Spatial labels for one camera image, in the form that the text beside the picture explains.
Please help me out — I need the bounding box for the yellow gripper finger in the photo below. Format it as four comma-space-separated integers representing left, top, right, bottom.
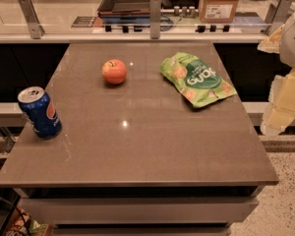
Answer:
258, 26, 284, 54
260, 68, 295, 136

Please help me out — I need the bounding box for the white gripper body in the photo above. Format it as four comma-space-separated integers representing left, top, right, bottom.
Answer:
280, 12, 295, 68

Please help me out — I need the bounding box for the green rice chip bag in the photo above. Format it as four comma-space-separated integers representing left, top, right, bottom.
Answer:
160, 52, 236, 108

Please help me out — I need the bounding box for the blue pepsi can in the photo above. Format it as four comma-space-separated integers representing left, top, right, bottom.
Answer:
18, 87, 62, 139

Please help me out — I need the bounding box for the brown cardboard box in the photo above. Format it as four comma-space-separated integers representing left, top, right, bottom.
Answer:
199, 0, 239, 23

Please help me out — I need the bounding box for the grey tray with orange rim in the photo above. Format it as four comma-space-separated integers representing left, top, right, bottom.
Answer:
97, 0, 150, 16

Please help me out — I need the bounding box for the red apple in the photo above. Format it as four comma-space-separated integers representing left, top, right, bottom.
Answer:
101, 59, 127, 85

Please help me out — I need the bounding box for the grey table drawer unit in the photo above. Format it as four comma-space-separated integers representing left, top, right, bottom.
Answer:
21, 197, 259, 236

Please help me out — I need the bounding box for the snack box under table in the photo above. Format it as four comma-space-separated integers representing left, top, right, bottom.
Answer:
2, 207, 52, 236

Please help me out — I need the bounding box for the right metal glass bracket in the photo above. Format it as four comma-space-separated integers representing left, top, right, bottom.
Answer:
265, 0, 294, 35

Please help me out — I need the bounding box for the metal glass bracket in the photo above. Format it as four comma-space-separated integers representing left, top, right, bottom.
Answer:
265, 0, 294, 35
149, 0, 161, 39
18, 0, 44, 39

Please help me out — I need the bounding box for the middle metal glass bracket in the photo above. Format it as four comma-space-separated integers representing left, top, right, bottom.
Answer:
149, 0, 161, 39

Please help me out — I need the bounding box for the left metal glass bracket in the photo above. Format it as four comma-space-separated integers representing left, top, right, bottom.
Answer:
18, 0, 44, 39

